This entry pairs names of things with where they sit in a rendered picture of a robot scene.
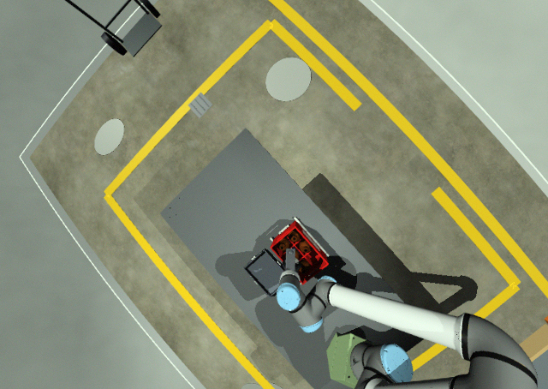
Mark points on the red crate with dividers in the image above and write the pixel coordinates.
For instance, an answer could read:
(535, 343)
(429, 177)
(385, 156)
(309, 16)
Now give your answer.
(312, 257)

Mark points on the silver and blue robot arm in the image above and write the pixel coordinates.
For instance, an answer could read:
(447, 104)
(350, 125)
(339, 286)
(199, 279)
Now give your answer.
(471, 336)

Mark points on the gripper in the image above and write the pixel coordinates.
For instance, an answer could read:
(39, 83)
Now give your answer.
(297, 265)

